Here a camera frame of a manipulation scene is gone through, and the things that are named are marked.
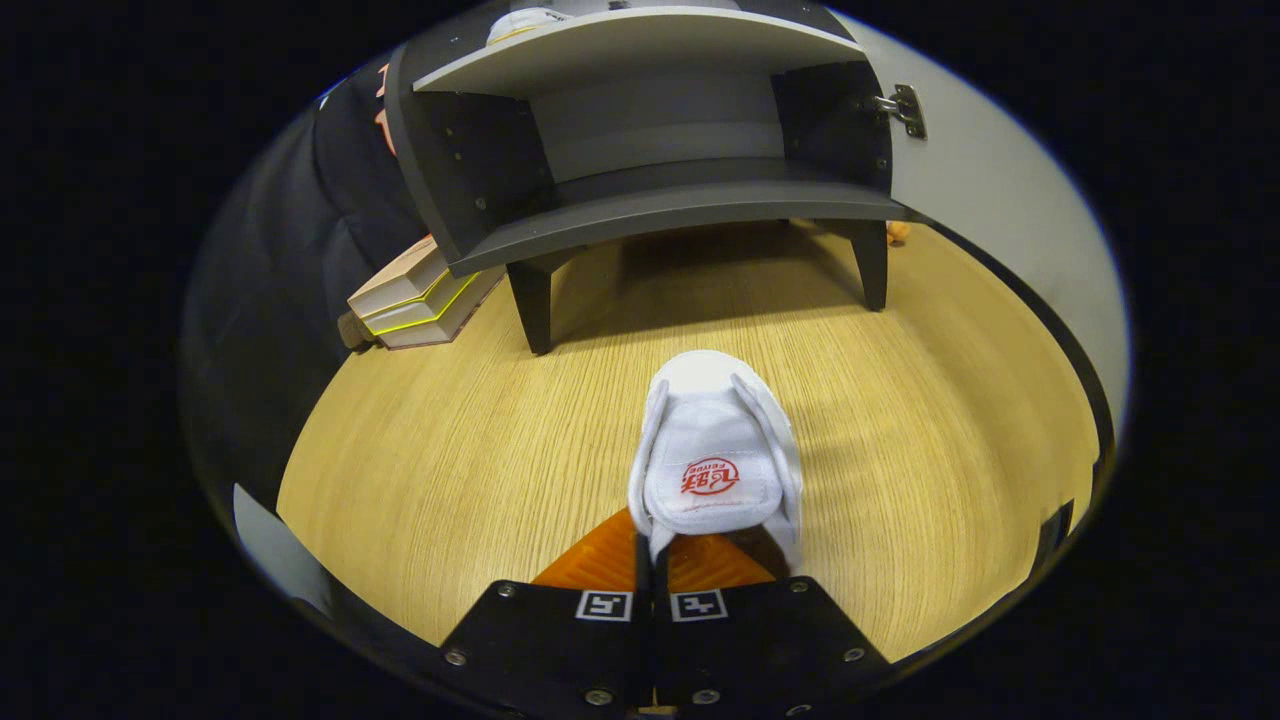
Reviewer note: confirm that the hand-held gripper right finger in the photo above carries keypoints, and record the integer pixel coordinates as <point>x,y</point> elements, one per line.
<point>760,640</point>

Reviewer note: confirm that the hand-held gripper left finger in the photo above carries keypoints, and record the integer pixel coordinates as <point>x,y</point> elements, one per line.
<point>540,640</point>

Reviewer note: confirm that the white shoe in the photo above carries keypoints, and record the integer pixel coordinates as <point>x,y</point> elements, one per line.
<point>525,22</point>
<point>715,440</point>

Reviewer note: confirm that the dark grey shoe cabinet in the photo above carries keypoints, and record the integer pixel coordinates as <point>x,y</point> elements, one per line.
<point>650,205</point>

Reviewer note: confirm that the beige shoe cabinet door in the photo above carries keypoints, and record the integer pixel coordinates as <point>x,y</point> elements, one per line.
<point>1000,180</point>

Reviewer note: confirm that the metal door hinge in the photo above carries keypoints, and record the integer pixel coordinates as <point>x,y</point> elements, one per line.
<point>905,108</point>

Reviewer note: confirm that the yellow edged book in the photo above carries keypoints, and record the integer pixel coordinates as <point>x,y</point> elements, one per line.
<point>425,312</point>

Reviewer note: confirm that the dark brown small object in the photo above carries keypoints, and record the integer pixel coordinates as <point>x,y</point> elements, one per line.
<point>355,332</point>

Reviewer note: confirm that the small orange object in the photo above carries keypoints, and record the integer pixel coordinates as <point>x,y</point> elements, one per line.
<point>898,232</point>

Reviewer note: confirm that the black backdrop cloth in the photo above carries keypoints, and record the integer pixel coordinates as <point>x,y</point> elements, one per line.
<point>280,280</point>

